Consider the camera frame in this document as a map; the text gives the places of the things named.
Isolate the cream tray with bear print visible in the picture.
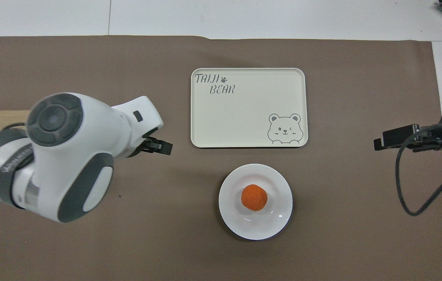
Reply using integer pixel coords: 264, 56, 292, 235
191, 68, 308, 148

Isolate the white round plate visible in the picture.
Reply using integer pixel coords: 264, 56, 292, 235
218, 164, 293, 240

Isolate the orange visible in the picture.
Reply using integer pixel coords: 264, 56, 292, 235
241, 185, 268, 212

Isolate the black cable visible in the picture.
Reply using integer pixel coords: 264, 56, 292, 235
395, 122, 442, 217
0, 122, 30, 172

